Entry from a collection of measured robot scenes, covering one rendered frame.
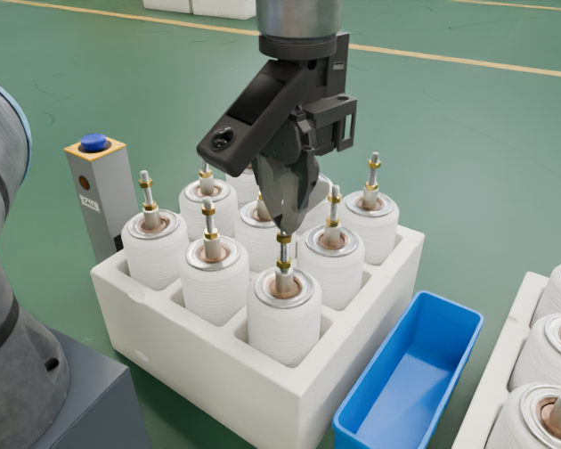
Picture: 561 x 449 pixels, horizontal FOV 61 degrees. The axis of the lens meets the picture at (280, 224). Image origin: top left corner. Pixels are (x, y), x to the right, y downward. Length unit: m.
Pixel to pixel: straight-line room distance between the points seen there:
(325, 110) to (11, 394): 0.35
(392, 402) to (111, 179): 0.58
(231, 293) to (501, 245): 0.72
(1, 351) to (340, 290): 0.43
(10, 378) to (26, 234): 0.86
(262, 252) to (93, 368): 0.32
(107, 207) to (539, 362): 0.66
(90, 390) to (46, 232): 0.81
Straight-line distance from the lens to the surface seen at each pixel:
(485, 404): 0.62
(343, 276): 0.66
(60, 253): 1.16
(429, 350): 0.89
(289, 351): 0.61
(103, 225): 0.87
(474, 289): 1.04
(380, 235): 0.74
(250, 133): 0.41
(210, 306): 0.66
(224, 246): 0.66
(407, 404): 0.81
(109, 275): 0.77
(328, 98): 0.48
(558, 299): 0.70
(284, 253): 0.56
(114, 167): 0.83
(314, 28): 0.42
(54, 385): 0.45
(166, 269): 0.72
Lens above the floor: 0.65
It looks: 35 degrees down
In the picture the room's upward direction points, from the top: straight up
